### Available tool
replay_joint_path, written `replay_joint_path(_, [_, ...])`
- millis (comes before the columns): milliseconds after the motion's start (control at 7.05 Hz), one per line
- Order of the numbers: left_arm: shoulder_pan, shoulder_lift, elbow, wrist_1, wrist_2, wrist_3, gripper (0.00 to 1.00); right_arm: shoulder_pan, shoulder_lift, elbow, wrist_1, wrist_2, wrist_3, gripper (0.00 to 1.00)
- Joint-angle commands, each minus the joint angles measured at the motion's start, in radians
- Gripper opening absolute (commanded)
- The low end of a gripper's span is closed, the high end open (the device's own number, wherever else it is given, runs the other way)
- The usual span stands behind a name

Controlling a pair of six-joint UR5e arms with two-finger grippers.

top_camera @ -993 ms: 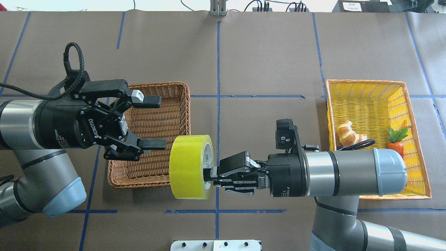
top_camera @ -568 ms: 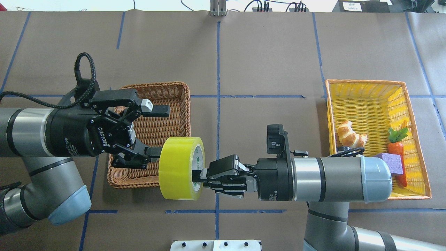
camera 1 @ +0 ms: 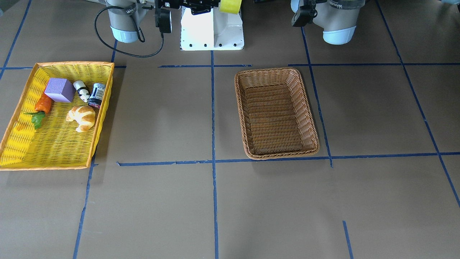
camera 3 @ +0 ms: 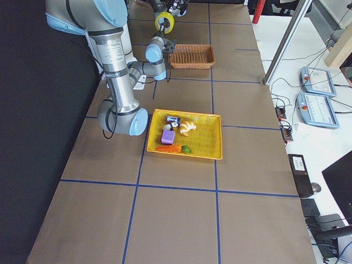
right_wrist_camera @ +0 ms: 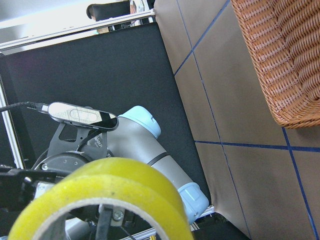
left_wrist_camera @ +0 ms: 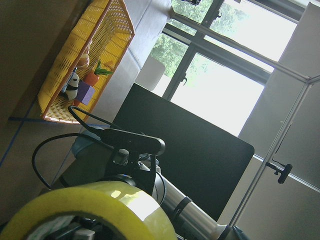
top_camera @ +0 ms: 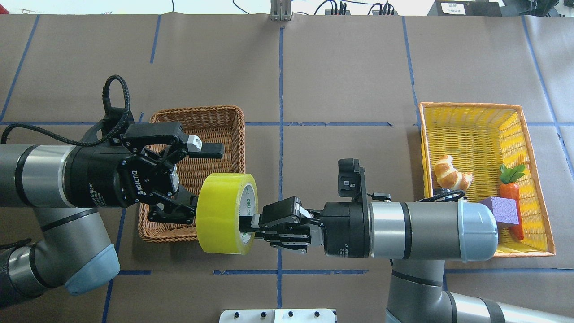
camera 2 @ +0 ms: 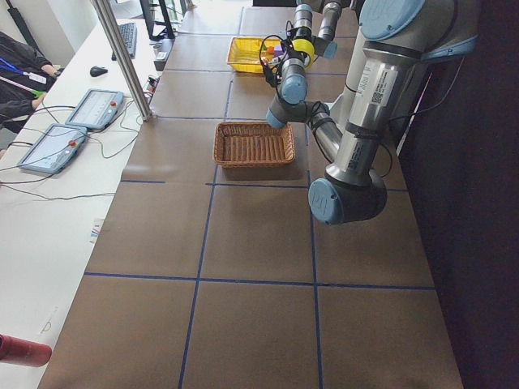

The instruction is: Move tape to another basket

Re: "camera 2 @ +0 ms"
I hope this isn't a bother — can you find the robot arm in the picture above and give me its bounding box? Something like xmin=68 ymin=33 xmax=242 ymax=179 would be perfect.
xmin=290 ymin=1 xmax=349 ymax=59
xmin=266 ymin=1 xmax=482 ymax=224

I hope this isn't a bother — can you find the brown wicker basket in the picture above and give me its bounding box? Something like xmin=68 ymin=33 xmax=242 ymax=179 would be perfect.
xmin=213 ymin=122 xmax=296 ymax=169

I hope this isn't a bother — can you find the seated person in black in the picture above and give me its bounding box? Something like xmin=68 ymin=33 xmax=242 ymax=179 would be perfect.
xmin=1 ymin=32 xmax=62 ymax=134

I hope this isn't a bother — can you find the yellow plastic basket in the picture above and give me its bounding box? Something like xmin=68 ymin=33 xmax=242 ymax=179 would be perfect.
xmin=227 ymin=36 xmax=283 ymax=74

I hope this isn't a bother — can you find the upper teach pendant tablet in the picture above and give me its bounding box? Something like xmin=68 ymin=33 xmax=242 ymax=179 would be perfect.
xmin=65 ymin=88 xmax=124 ymax=130

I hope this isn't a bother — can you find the yellow tape roll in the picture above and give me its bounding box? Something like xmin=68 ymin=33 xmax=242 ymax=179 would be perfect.
xmin=292 ymin=38 xmax=315 ymax=69

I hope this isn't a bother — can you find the teach pendant tablet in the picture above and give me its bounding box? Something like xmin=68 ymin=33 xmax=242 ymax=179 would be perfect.
xmin=17 ymin=123 xmax=88 ymax=174
xmin=65 ymin=88 xmax=124 ymax=130

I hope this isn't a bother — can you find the black monitor stand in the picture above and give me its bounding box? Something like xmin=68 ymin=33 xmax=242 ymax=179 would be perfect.
xmin=139 ymin=0 xmax=186 ymax=41

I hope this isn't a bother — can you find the black camera cable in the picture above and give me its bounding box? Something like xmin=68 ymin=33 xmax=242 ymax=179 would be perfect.
xmin=259 ymin=20 xmax=295 ymax=88

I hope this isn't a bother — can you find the purple foam block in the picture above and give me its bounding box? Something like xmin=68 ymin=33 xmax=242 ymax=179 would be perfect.
xmin=273 ymin=45 xmax=284 ymax=57

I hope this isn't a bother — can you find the white pillar with base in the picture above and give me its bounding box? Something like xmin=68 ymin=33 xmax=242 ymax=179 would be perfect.
xmin=330 ymin=30 xmax=366 ymax=130

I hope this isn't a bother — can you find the aluminium frame post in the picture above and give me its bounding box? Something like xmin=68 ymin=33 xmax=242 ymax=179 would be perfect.
xmin=91 ymin=0 xmax=152 ymax=122

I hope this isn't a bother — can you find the red bottle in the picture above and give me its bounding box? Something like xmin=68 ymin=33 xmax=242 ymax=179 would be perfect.
xmin=1 ymin=335 xmax=52 ymax=367

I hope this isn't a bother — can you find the black keyboard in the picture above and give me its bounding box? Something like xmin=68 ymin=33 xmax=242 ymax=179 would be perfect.
xmin=118 ymin=23 xmax=138 ymax=59

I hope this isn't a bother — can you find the lower teach pendant tablet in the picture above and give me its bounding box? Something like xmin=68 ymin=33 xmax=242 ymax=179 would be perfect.
xmin=17 ymin=123 xmax=88 ymax=174

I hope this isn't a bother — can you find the black computer mouse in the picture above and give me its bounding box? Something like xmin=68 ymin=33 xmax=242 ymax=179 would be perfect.
xmin=89 ymin=66 xmax=108 ymax=77

